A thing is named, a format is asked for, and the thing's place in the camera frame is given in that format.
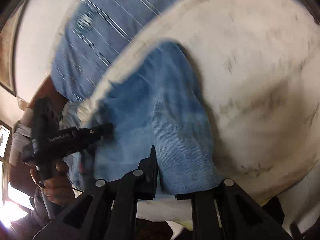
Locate blue plaid pillow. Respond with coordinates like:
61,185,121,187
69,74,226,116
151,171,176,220
50,0,223,103

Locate person's left hand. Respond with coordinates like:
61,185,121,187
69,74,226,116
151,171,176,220
30,160,75,213

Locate person's left forearm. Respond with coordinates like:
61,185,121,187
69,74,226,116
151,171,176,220
29,186,63,232

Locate framed wall picture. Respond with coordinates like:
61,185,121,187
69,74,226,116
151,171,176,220
0,5,33,97

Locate brown headboard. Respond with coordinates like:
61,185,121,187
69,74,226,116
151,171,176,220
15,76,69,120

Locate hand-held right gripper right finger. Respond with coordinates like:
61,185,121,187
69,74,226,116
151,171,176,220
175,179,293,240

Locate cream leaf-print blanket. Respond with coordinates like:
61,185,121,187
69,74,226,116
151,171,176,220
77,0,320,230

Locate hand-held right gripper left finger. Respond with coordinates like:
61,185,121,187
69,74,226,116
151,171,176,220
32,145,160,240

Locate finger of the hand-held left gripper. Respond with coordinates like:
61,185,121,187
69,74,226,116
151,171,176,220
72,122,116,147

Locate blue denim pants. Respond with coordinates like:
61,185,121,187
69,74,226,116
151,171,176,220
67,41,224,197

